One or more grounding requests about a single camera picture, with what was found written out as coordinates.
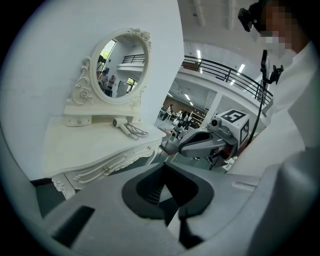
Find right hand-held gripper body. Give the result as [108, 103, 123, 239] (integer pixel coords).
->
[206, 108, 251, 171]

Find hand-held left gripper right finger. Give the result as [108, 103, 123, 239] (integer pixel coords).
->
[163, 161, 263, 256]

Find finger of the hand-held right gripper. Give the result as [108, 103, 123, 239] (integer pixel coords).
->
[177, 129, 239, 159]

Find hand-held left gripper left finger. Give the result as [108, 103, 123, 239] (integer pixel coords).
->
[43, 162, 187, 256]

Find white hair dryer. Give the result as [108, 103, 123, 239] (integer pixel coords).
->
[112, 117, 150, 141]

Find black balcony railing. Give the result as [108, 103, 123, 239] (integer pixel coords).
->
[181, 55, 274, 106]

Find person's white shirt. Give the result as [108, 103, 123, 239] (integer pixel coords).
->
[228, 41, 320, 256]

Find white ornate dressing table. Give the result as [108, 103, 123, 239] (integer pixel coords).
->
[41, 103, 167, 201]

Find white framed oval mirror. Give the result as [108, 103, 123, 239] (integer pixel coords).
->
[66, 27, 153, 106]

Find person's head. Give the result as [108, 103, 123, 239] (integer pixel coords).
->
[257, 0, 312, 55]

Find black cable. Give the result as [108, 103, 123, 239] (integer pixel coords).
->
[246, 79, 266, 149]

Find black clamp mount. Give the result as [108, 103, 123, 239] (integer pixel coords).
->
[259, 49, 285, 86]

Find black head-mounted camera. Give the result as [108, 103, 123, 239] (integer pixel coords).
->
[237, 0, 263, 33]

